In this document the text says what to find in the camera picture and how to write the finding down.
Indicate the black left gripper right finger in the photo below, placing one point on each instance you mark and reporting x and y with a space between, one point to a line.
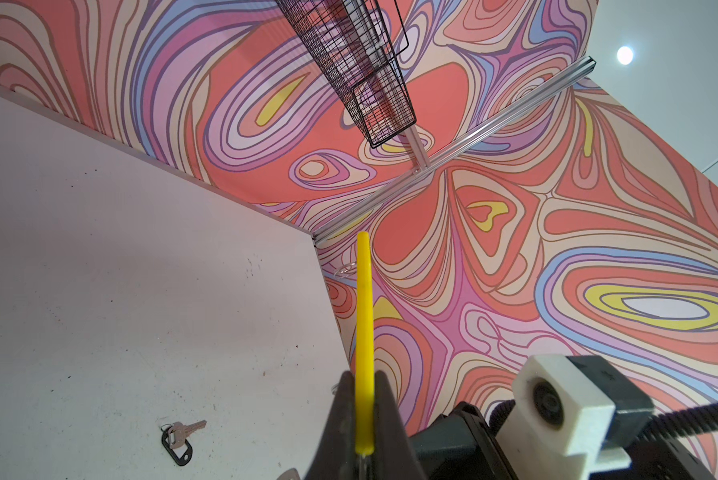
394 457

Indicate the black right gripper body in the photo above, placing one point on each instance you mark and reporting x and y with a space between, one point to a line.
463 444

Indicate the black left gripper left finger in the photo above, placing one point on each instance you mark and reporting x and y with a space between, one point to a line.
335 457

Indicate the large keyring with yellow sleeve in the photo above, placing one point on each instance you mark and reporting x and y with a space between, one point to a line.
364 351

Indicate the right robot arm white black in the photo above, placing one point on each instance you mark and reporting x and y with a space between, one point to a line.
657 454

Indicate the key with black tag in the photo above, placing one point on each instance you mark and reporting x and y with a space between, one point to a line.
175 440

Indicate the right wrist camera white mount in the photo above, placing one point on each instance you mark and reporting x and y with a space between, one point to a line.
574 416

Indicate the black wire basket back wall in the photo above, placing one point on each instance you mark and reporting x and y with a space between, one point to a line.
352 44

